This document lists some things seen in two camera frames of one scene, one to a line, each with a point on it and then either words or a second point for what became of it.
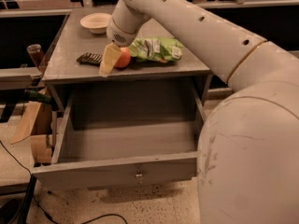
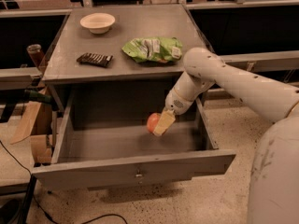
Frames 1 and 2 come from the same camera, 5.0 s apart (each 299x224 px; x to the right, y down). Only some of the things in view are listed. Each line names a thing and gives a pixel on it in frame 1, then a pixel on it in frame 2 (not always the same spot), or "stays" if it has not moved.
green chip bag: (158, 49) stays
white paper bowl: (96, 22) stays
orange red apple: (124, 58) -> (152, 120)
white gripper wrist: (118, 36) -> (175, 105)
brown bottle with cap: (35, 53) stays
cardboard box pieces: (38, 124) stays
